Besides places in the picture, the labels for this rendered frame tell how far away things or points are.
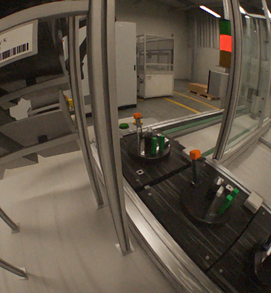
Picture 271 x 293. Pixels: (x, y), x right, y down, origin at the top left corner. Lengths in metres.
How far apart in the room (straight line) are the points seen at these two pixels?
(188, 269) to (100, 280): 0.20
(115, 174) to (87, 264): 0.30
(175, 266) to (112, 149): 0.24
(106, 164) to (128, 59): 3.55
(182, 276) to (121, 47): 3.63
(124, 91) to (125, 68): 0.55
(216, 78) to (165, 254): 0.42
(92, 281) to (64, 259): 0.10
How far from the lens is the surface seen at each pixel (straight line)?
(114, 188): 0.19
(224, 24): 0.48
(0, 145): 0.32
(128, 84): 3.71
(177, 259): 0.31
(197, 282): 0.32
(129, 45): 3.70
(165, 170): 0.43
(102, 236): 0.43
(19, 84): 0.32
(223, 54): 0.46
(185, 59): 11.25
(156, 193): 0.37
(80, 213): 0.48
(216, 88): 0.43
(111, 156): 0.16
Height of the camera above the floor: 1.25
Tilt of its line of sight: 33 degrees down
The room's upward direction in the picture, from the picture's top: 1 degrees counter-clockwise
